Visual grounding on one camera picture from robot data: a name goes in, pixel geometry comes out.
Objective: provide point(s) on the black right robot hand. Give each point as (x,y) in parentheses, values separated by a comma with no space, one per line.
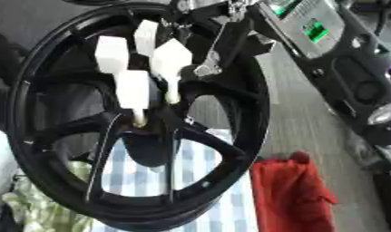
(236,33)

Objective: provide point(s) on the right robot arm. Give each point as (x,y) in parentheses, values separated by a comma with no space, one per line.
(341,60)

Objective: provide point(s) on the black spoked wheel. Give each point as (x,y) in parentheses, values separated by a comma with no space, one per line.
(240,90)

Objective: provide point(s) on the red cloth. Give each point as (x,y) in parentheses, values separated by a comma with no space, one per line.
(291,193)

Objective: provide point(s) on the green white patterned cloth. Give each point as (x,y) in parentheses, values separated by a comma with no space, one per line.
(45,211)

